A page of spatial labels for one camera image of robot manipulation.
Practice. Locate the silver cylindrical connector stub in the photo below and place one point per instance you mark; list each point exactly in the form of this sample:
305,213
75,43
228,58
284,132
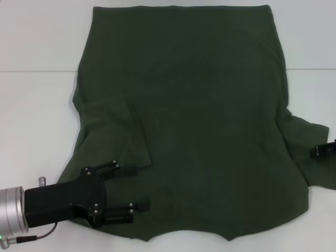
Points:
42,181

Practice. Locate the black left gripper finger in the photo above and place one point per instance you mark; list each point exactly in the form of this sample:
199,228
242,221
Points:
127,170
115,214

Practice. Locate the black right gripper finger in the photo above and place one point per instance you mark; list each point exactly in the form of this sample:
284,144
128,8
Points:
324,151

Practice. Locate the dark green t-shirt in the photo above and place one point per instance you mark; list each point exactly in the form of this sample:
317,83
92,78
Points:
197,105

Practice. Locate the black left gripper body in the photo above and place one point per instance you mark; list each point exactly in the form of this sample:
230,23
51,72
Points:
65,199

